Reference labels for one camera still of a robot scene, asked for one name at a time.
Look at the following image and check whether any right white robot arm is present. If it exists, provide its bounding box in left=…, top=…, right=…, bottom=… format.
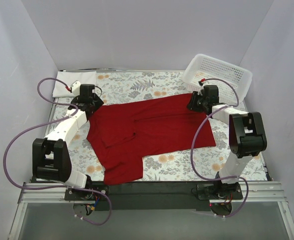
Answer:
left=187, top=85, right=267, bottom=199

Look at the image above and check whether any white plastic basket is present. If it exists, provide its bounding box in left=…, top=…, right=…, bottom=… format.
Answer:
left=182, top=54, right=253, bottom=105

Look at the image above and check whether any floral patterned table mat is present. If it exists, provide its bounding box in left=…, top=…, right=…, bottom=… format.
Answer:
left=34, top=71, right=270, bottom=182

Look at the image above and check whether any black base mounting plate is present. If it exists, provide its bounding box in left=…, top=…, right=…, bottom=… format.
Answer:
left=64, top=181, right=246, bottom=211

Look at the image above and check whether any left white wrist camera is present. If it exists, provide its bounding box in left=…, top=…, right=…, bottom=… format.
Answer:
left=68, top=81, right=81, bottom=97

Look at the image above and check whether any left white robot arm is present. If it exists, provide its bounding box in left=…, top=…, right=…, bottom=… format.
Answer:
left=32, top=81, right=104, bottom=200

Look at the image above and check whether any folded white t-shirt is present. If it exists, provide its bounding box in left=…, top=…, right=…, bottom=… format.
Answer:
left=52, top=71, right=97, bottom=98

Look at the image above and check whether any red t-shirt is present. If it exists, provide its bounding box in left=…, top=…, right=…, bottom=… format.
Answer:
left=87, top=93, right=216, bottom=185

